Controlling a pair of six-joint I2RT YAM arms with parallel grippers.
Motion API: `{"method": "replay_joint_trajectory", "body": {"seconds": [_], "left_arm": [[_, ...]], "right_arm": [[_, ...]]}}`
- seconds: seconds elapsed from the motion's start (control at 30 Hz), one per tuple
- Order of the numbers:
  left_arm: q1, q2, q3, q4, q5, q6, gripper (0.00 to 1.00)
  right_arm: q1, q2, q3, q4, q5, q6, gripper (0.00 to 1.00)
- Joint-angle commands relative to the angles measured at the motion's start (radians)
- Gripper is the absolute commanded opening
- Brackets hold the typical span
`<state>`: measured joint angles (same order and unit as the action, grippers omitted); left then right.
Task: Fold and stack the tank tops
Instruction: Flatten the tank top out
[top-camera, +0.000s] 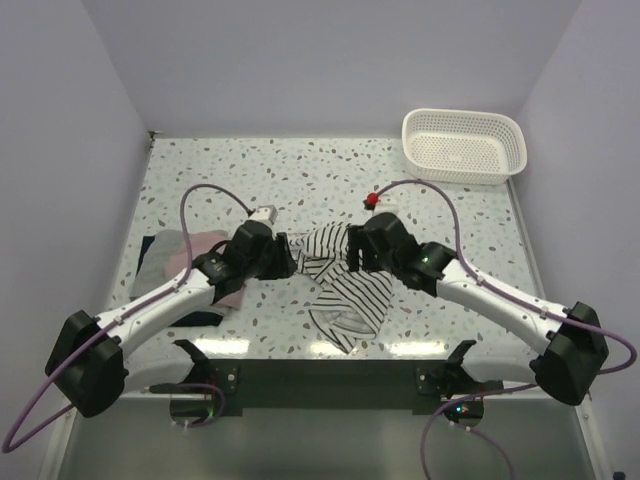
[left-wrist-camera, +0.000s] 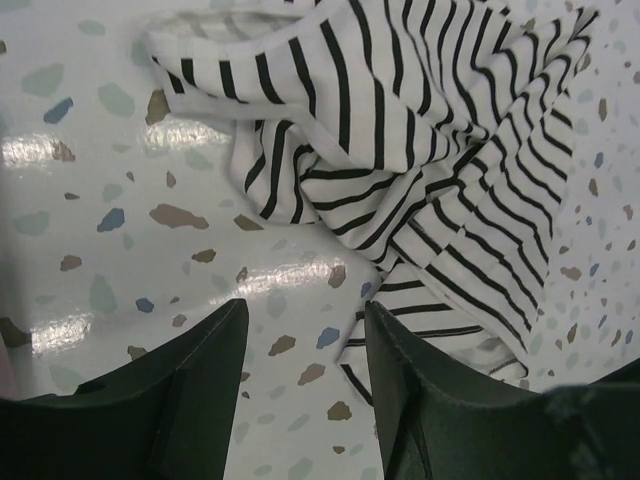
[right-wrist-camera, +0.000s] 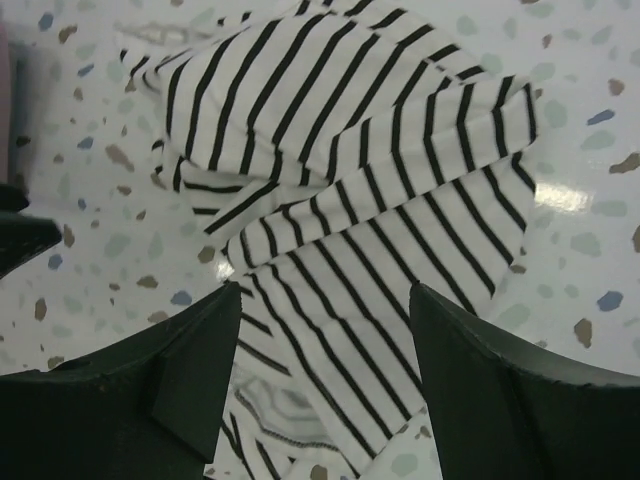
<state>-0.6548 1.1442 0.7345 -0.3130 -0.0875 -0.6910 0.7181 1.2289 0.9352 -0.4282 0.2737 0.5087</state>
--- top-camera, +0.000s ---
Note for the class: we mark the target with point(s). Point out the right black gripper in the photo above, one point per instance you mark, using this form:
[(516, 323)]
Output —
[(358, 238)]

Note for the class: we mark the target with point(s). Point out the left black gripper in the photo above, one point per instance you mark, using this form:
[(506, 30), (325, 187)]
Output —
[(282, 258)]

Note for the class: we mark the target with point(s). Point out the black white striped tank top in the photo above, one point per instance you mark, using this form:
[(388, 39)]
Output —
[(351, 306)]

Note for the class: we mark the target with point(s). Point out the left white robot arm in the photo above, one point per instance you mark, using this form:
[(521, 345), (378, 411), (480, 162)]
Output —
[(91, 362)]

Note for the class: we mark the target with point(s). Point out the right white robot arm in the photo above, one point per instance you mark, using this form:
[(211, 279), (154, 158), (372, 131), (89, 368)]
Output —
[(568, 345)]

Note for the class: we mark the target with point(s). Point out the navy folded tank top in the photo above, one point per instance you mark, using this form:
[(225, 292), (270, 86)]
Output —
[(211, 317)]

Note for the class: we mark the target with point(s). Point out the grey folded tank top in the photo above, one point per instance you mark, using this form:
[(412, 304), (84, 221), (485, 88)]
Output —
[(155, 253)]

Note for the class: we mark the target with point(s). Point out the white plastic basket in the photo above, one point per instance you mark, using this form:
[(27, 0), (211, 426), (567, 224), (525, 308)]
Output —
[(463, 147)]

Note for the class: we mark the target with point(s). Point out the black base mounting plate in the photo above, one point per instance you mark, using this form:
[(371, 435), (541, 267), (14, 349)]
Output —
[(419, 386)]

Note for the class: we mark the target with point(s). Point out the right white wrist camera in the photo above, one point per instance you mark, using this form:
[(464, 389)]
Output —
[(377, 204)]

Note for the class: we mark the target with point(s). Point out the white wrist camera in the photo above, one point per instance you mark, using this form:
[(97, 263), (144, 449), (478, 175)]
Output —
[(377, 204), (266, 215)]

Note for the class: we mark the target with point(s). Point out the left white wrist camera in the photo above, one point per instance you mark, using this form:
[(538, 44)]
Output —
[(266, 215)]

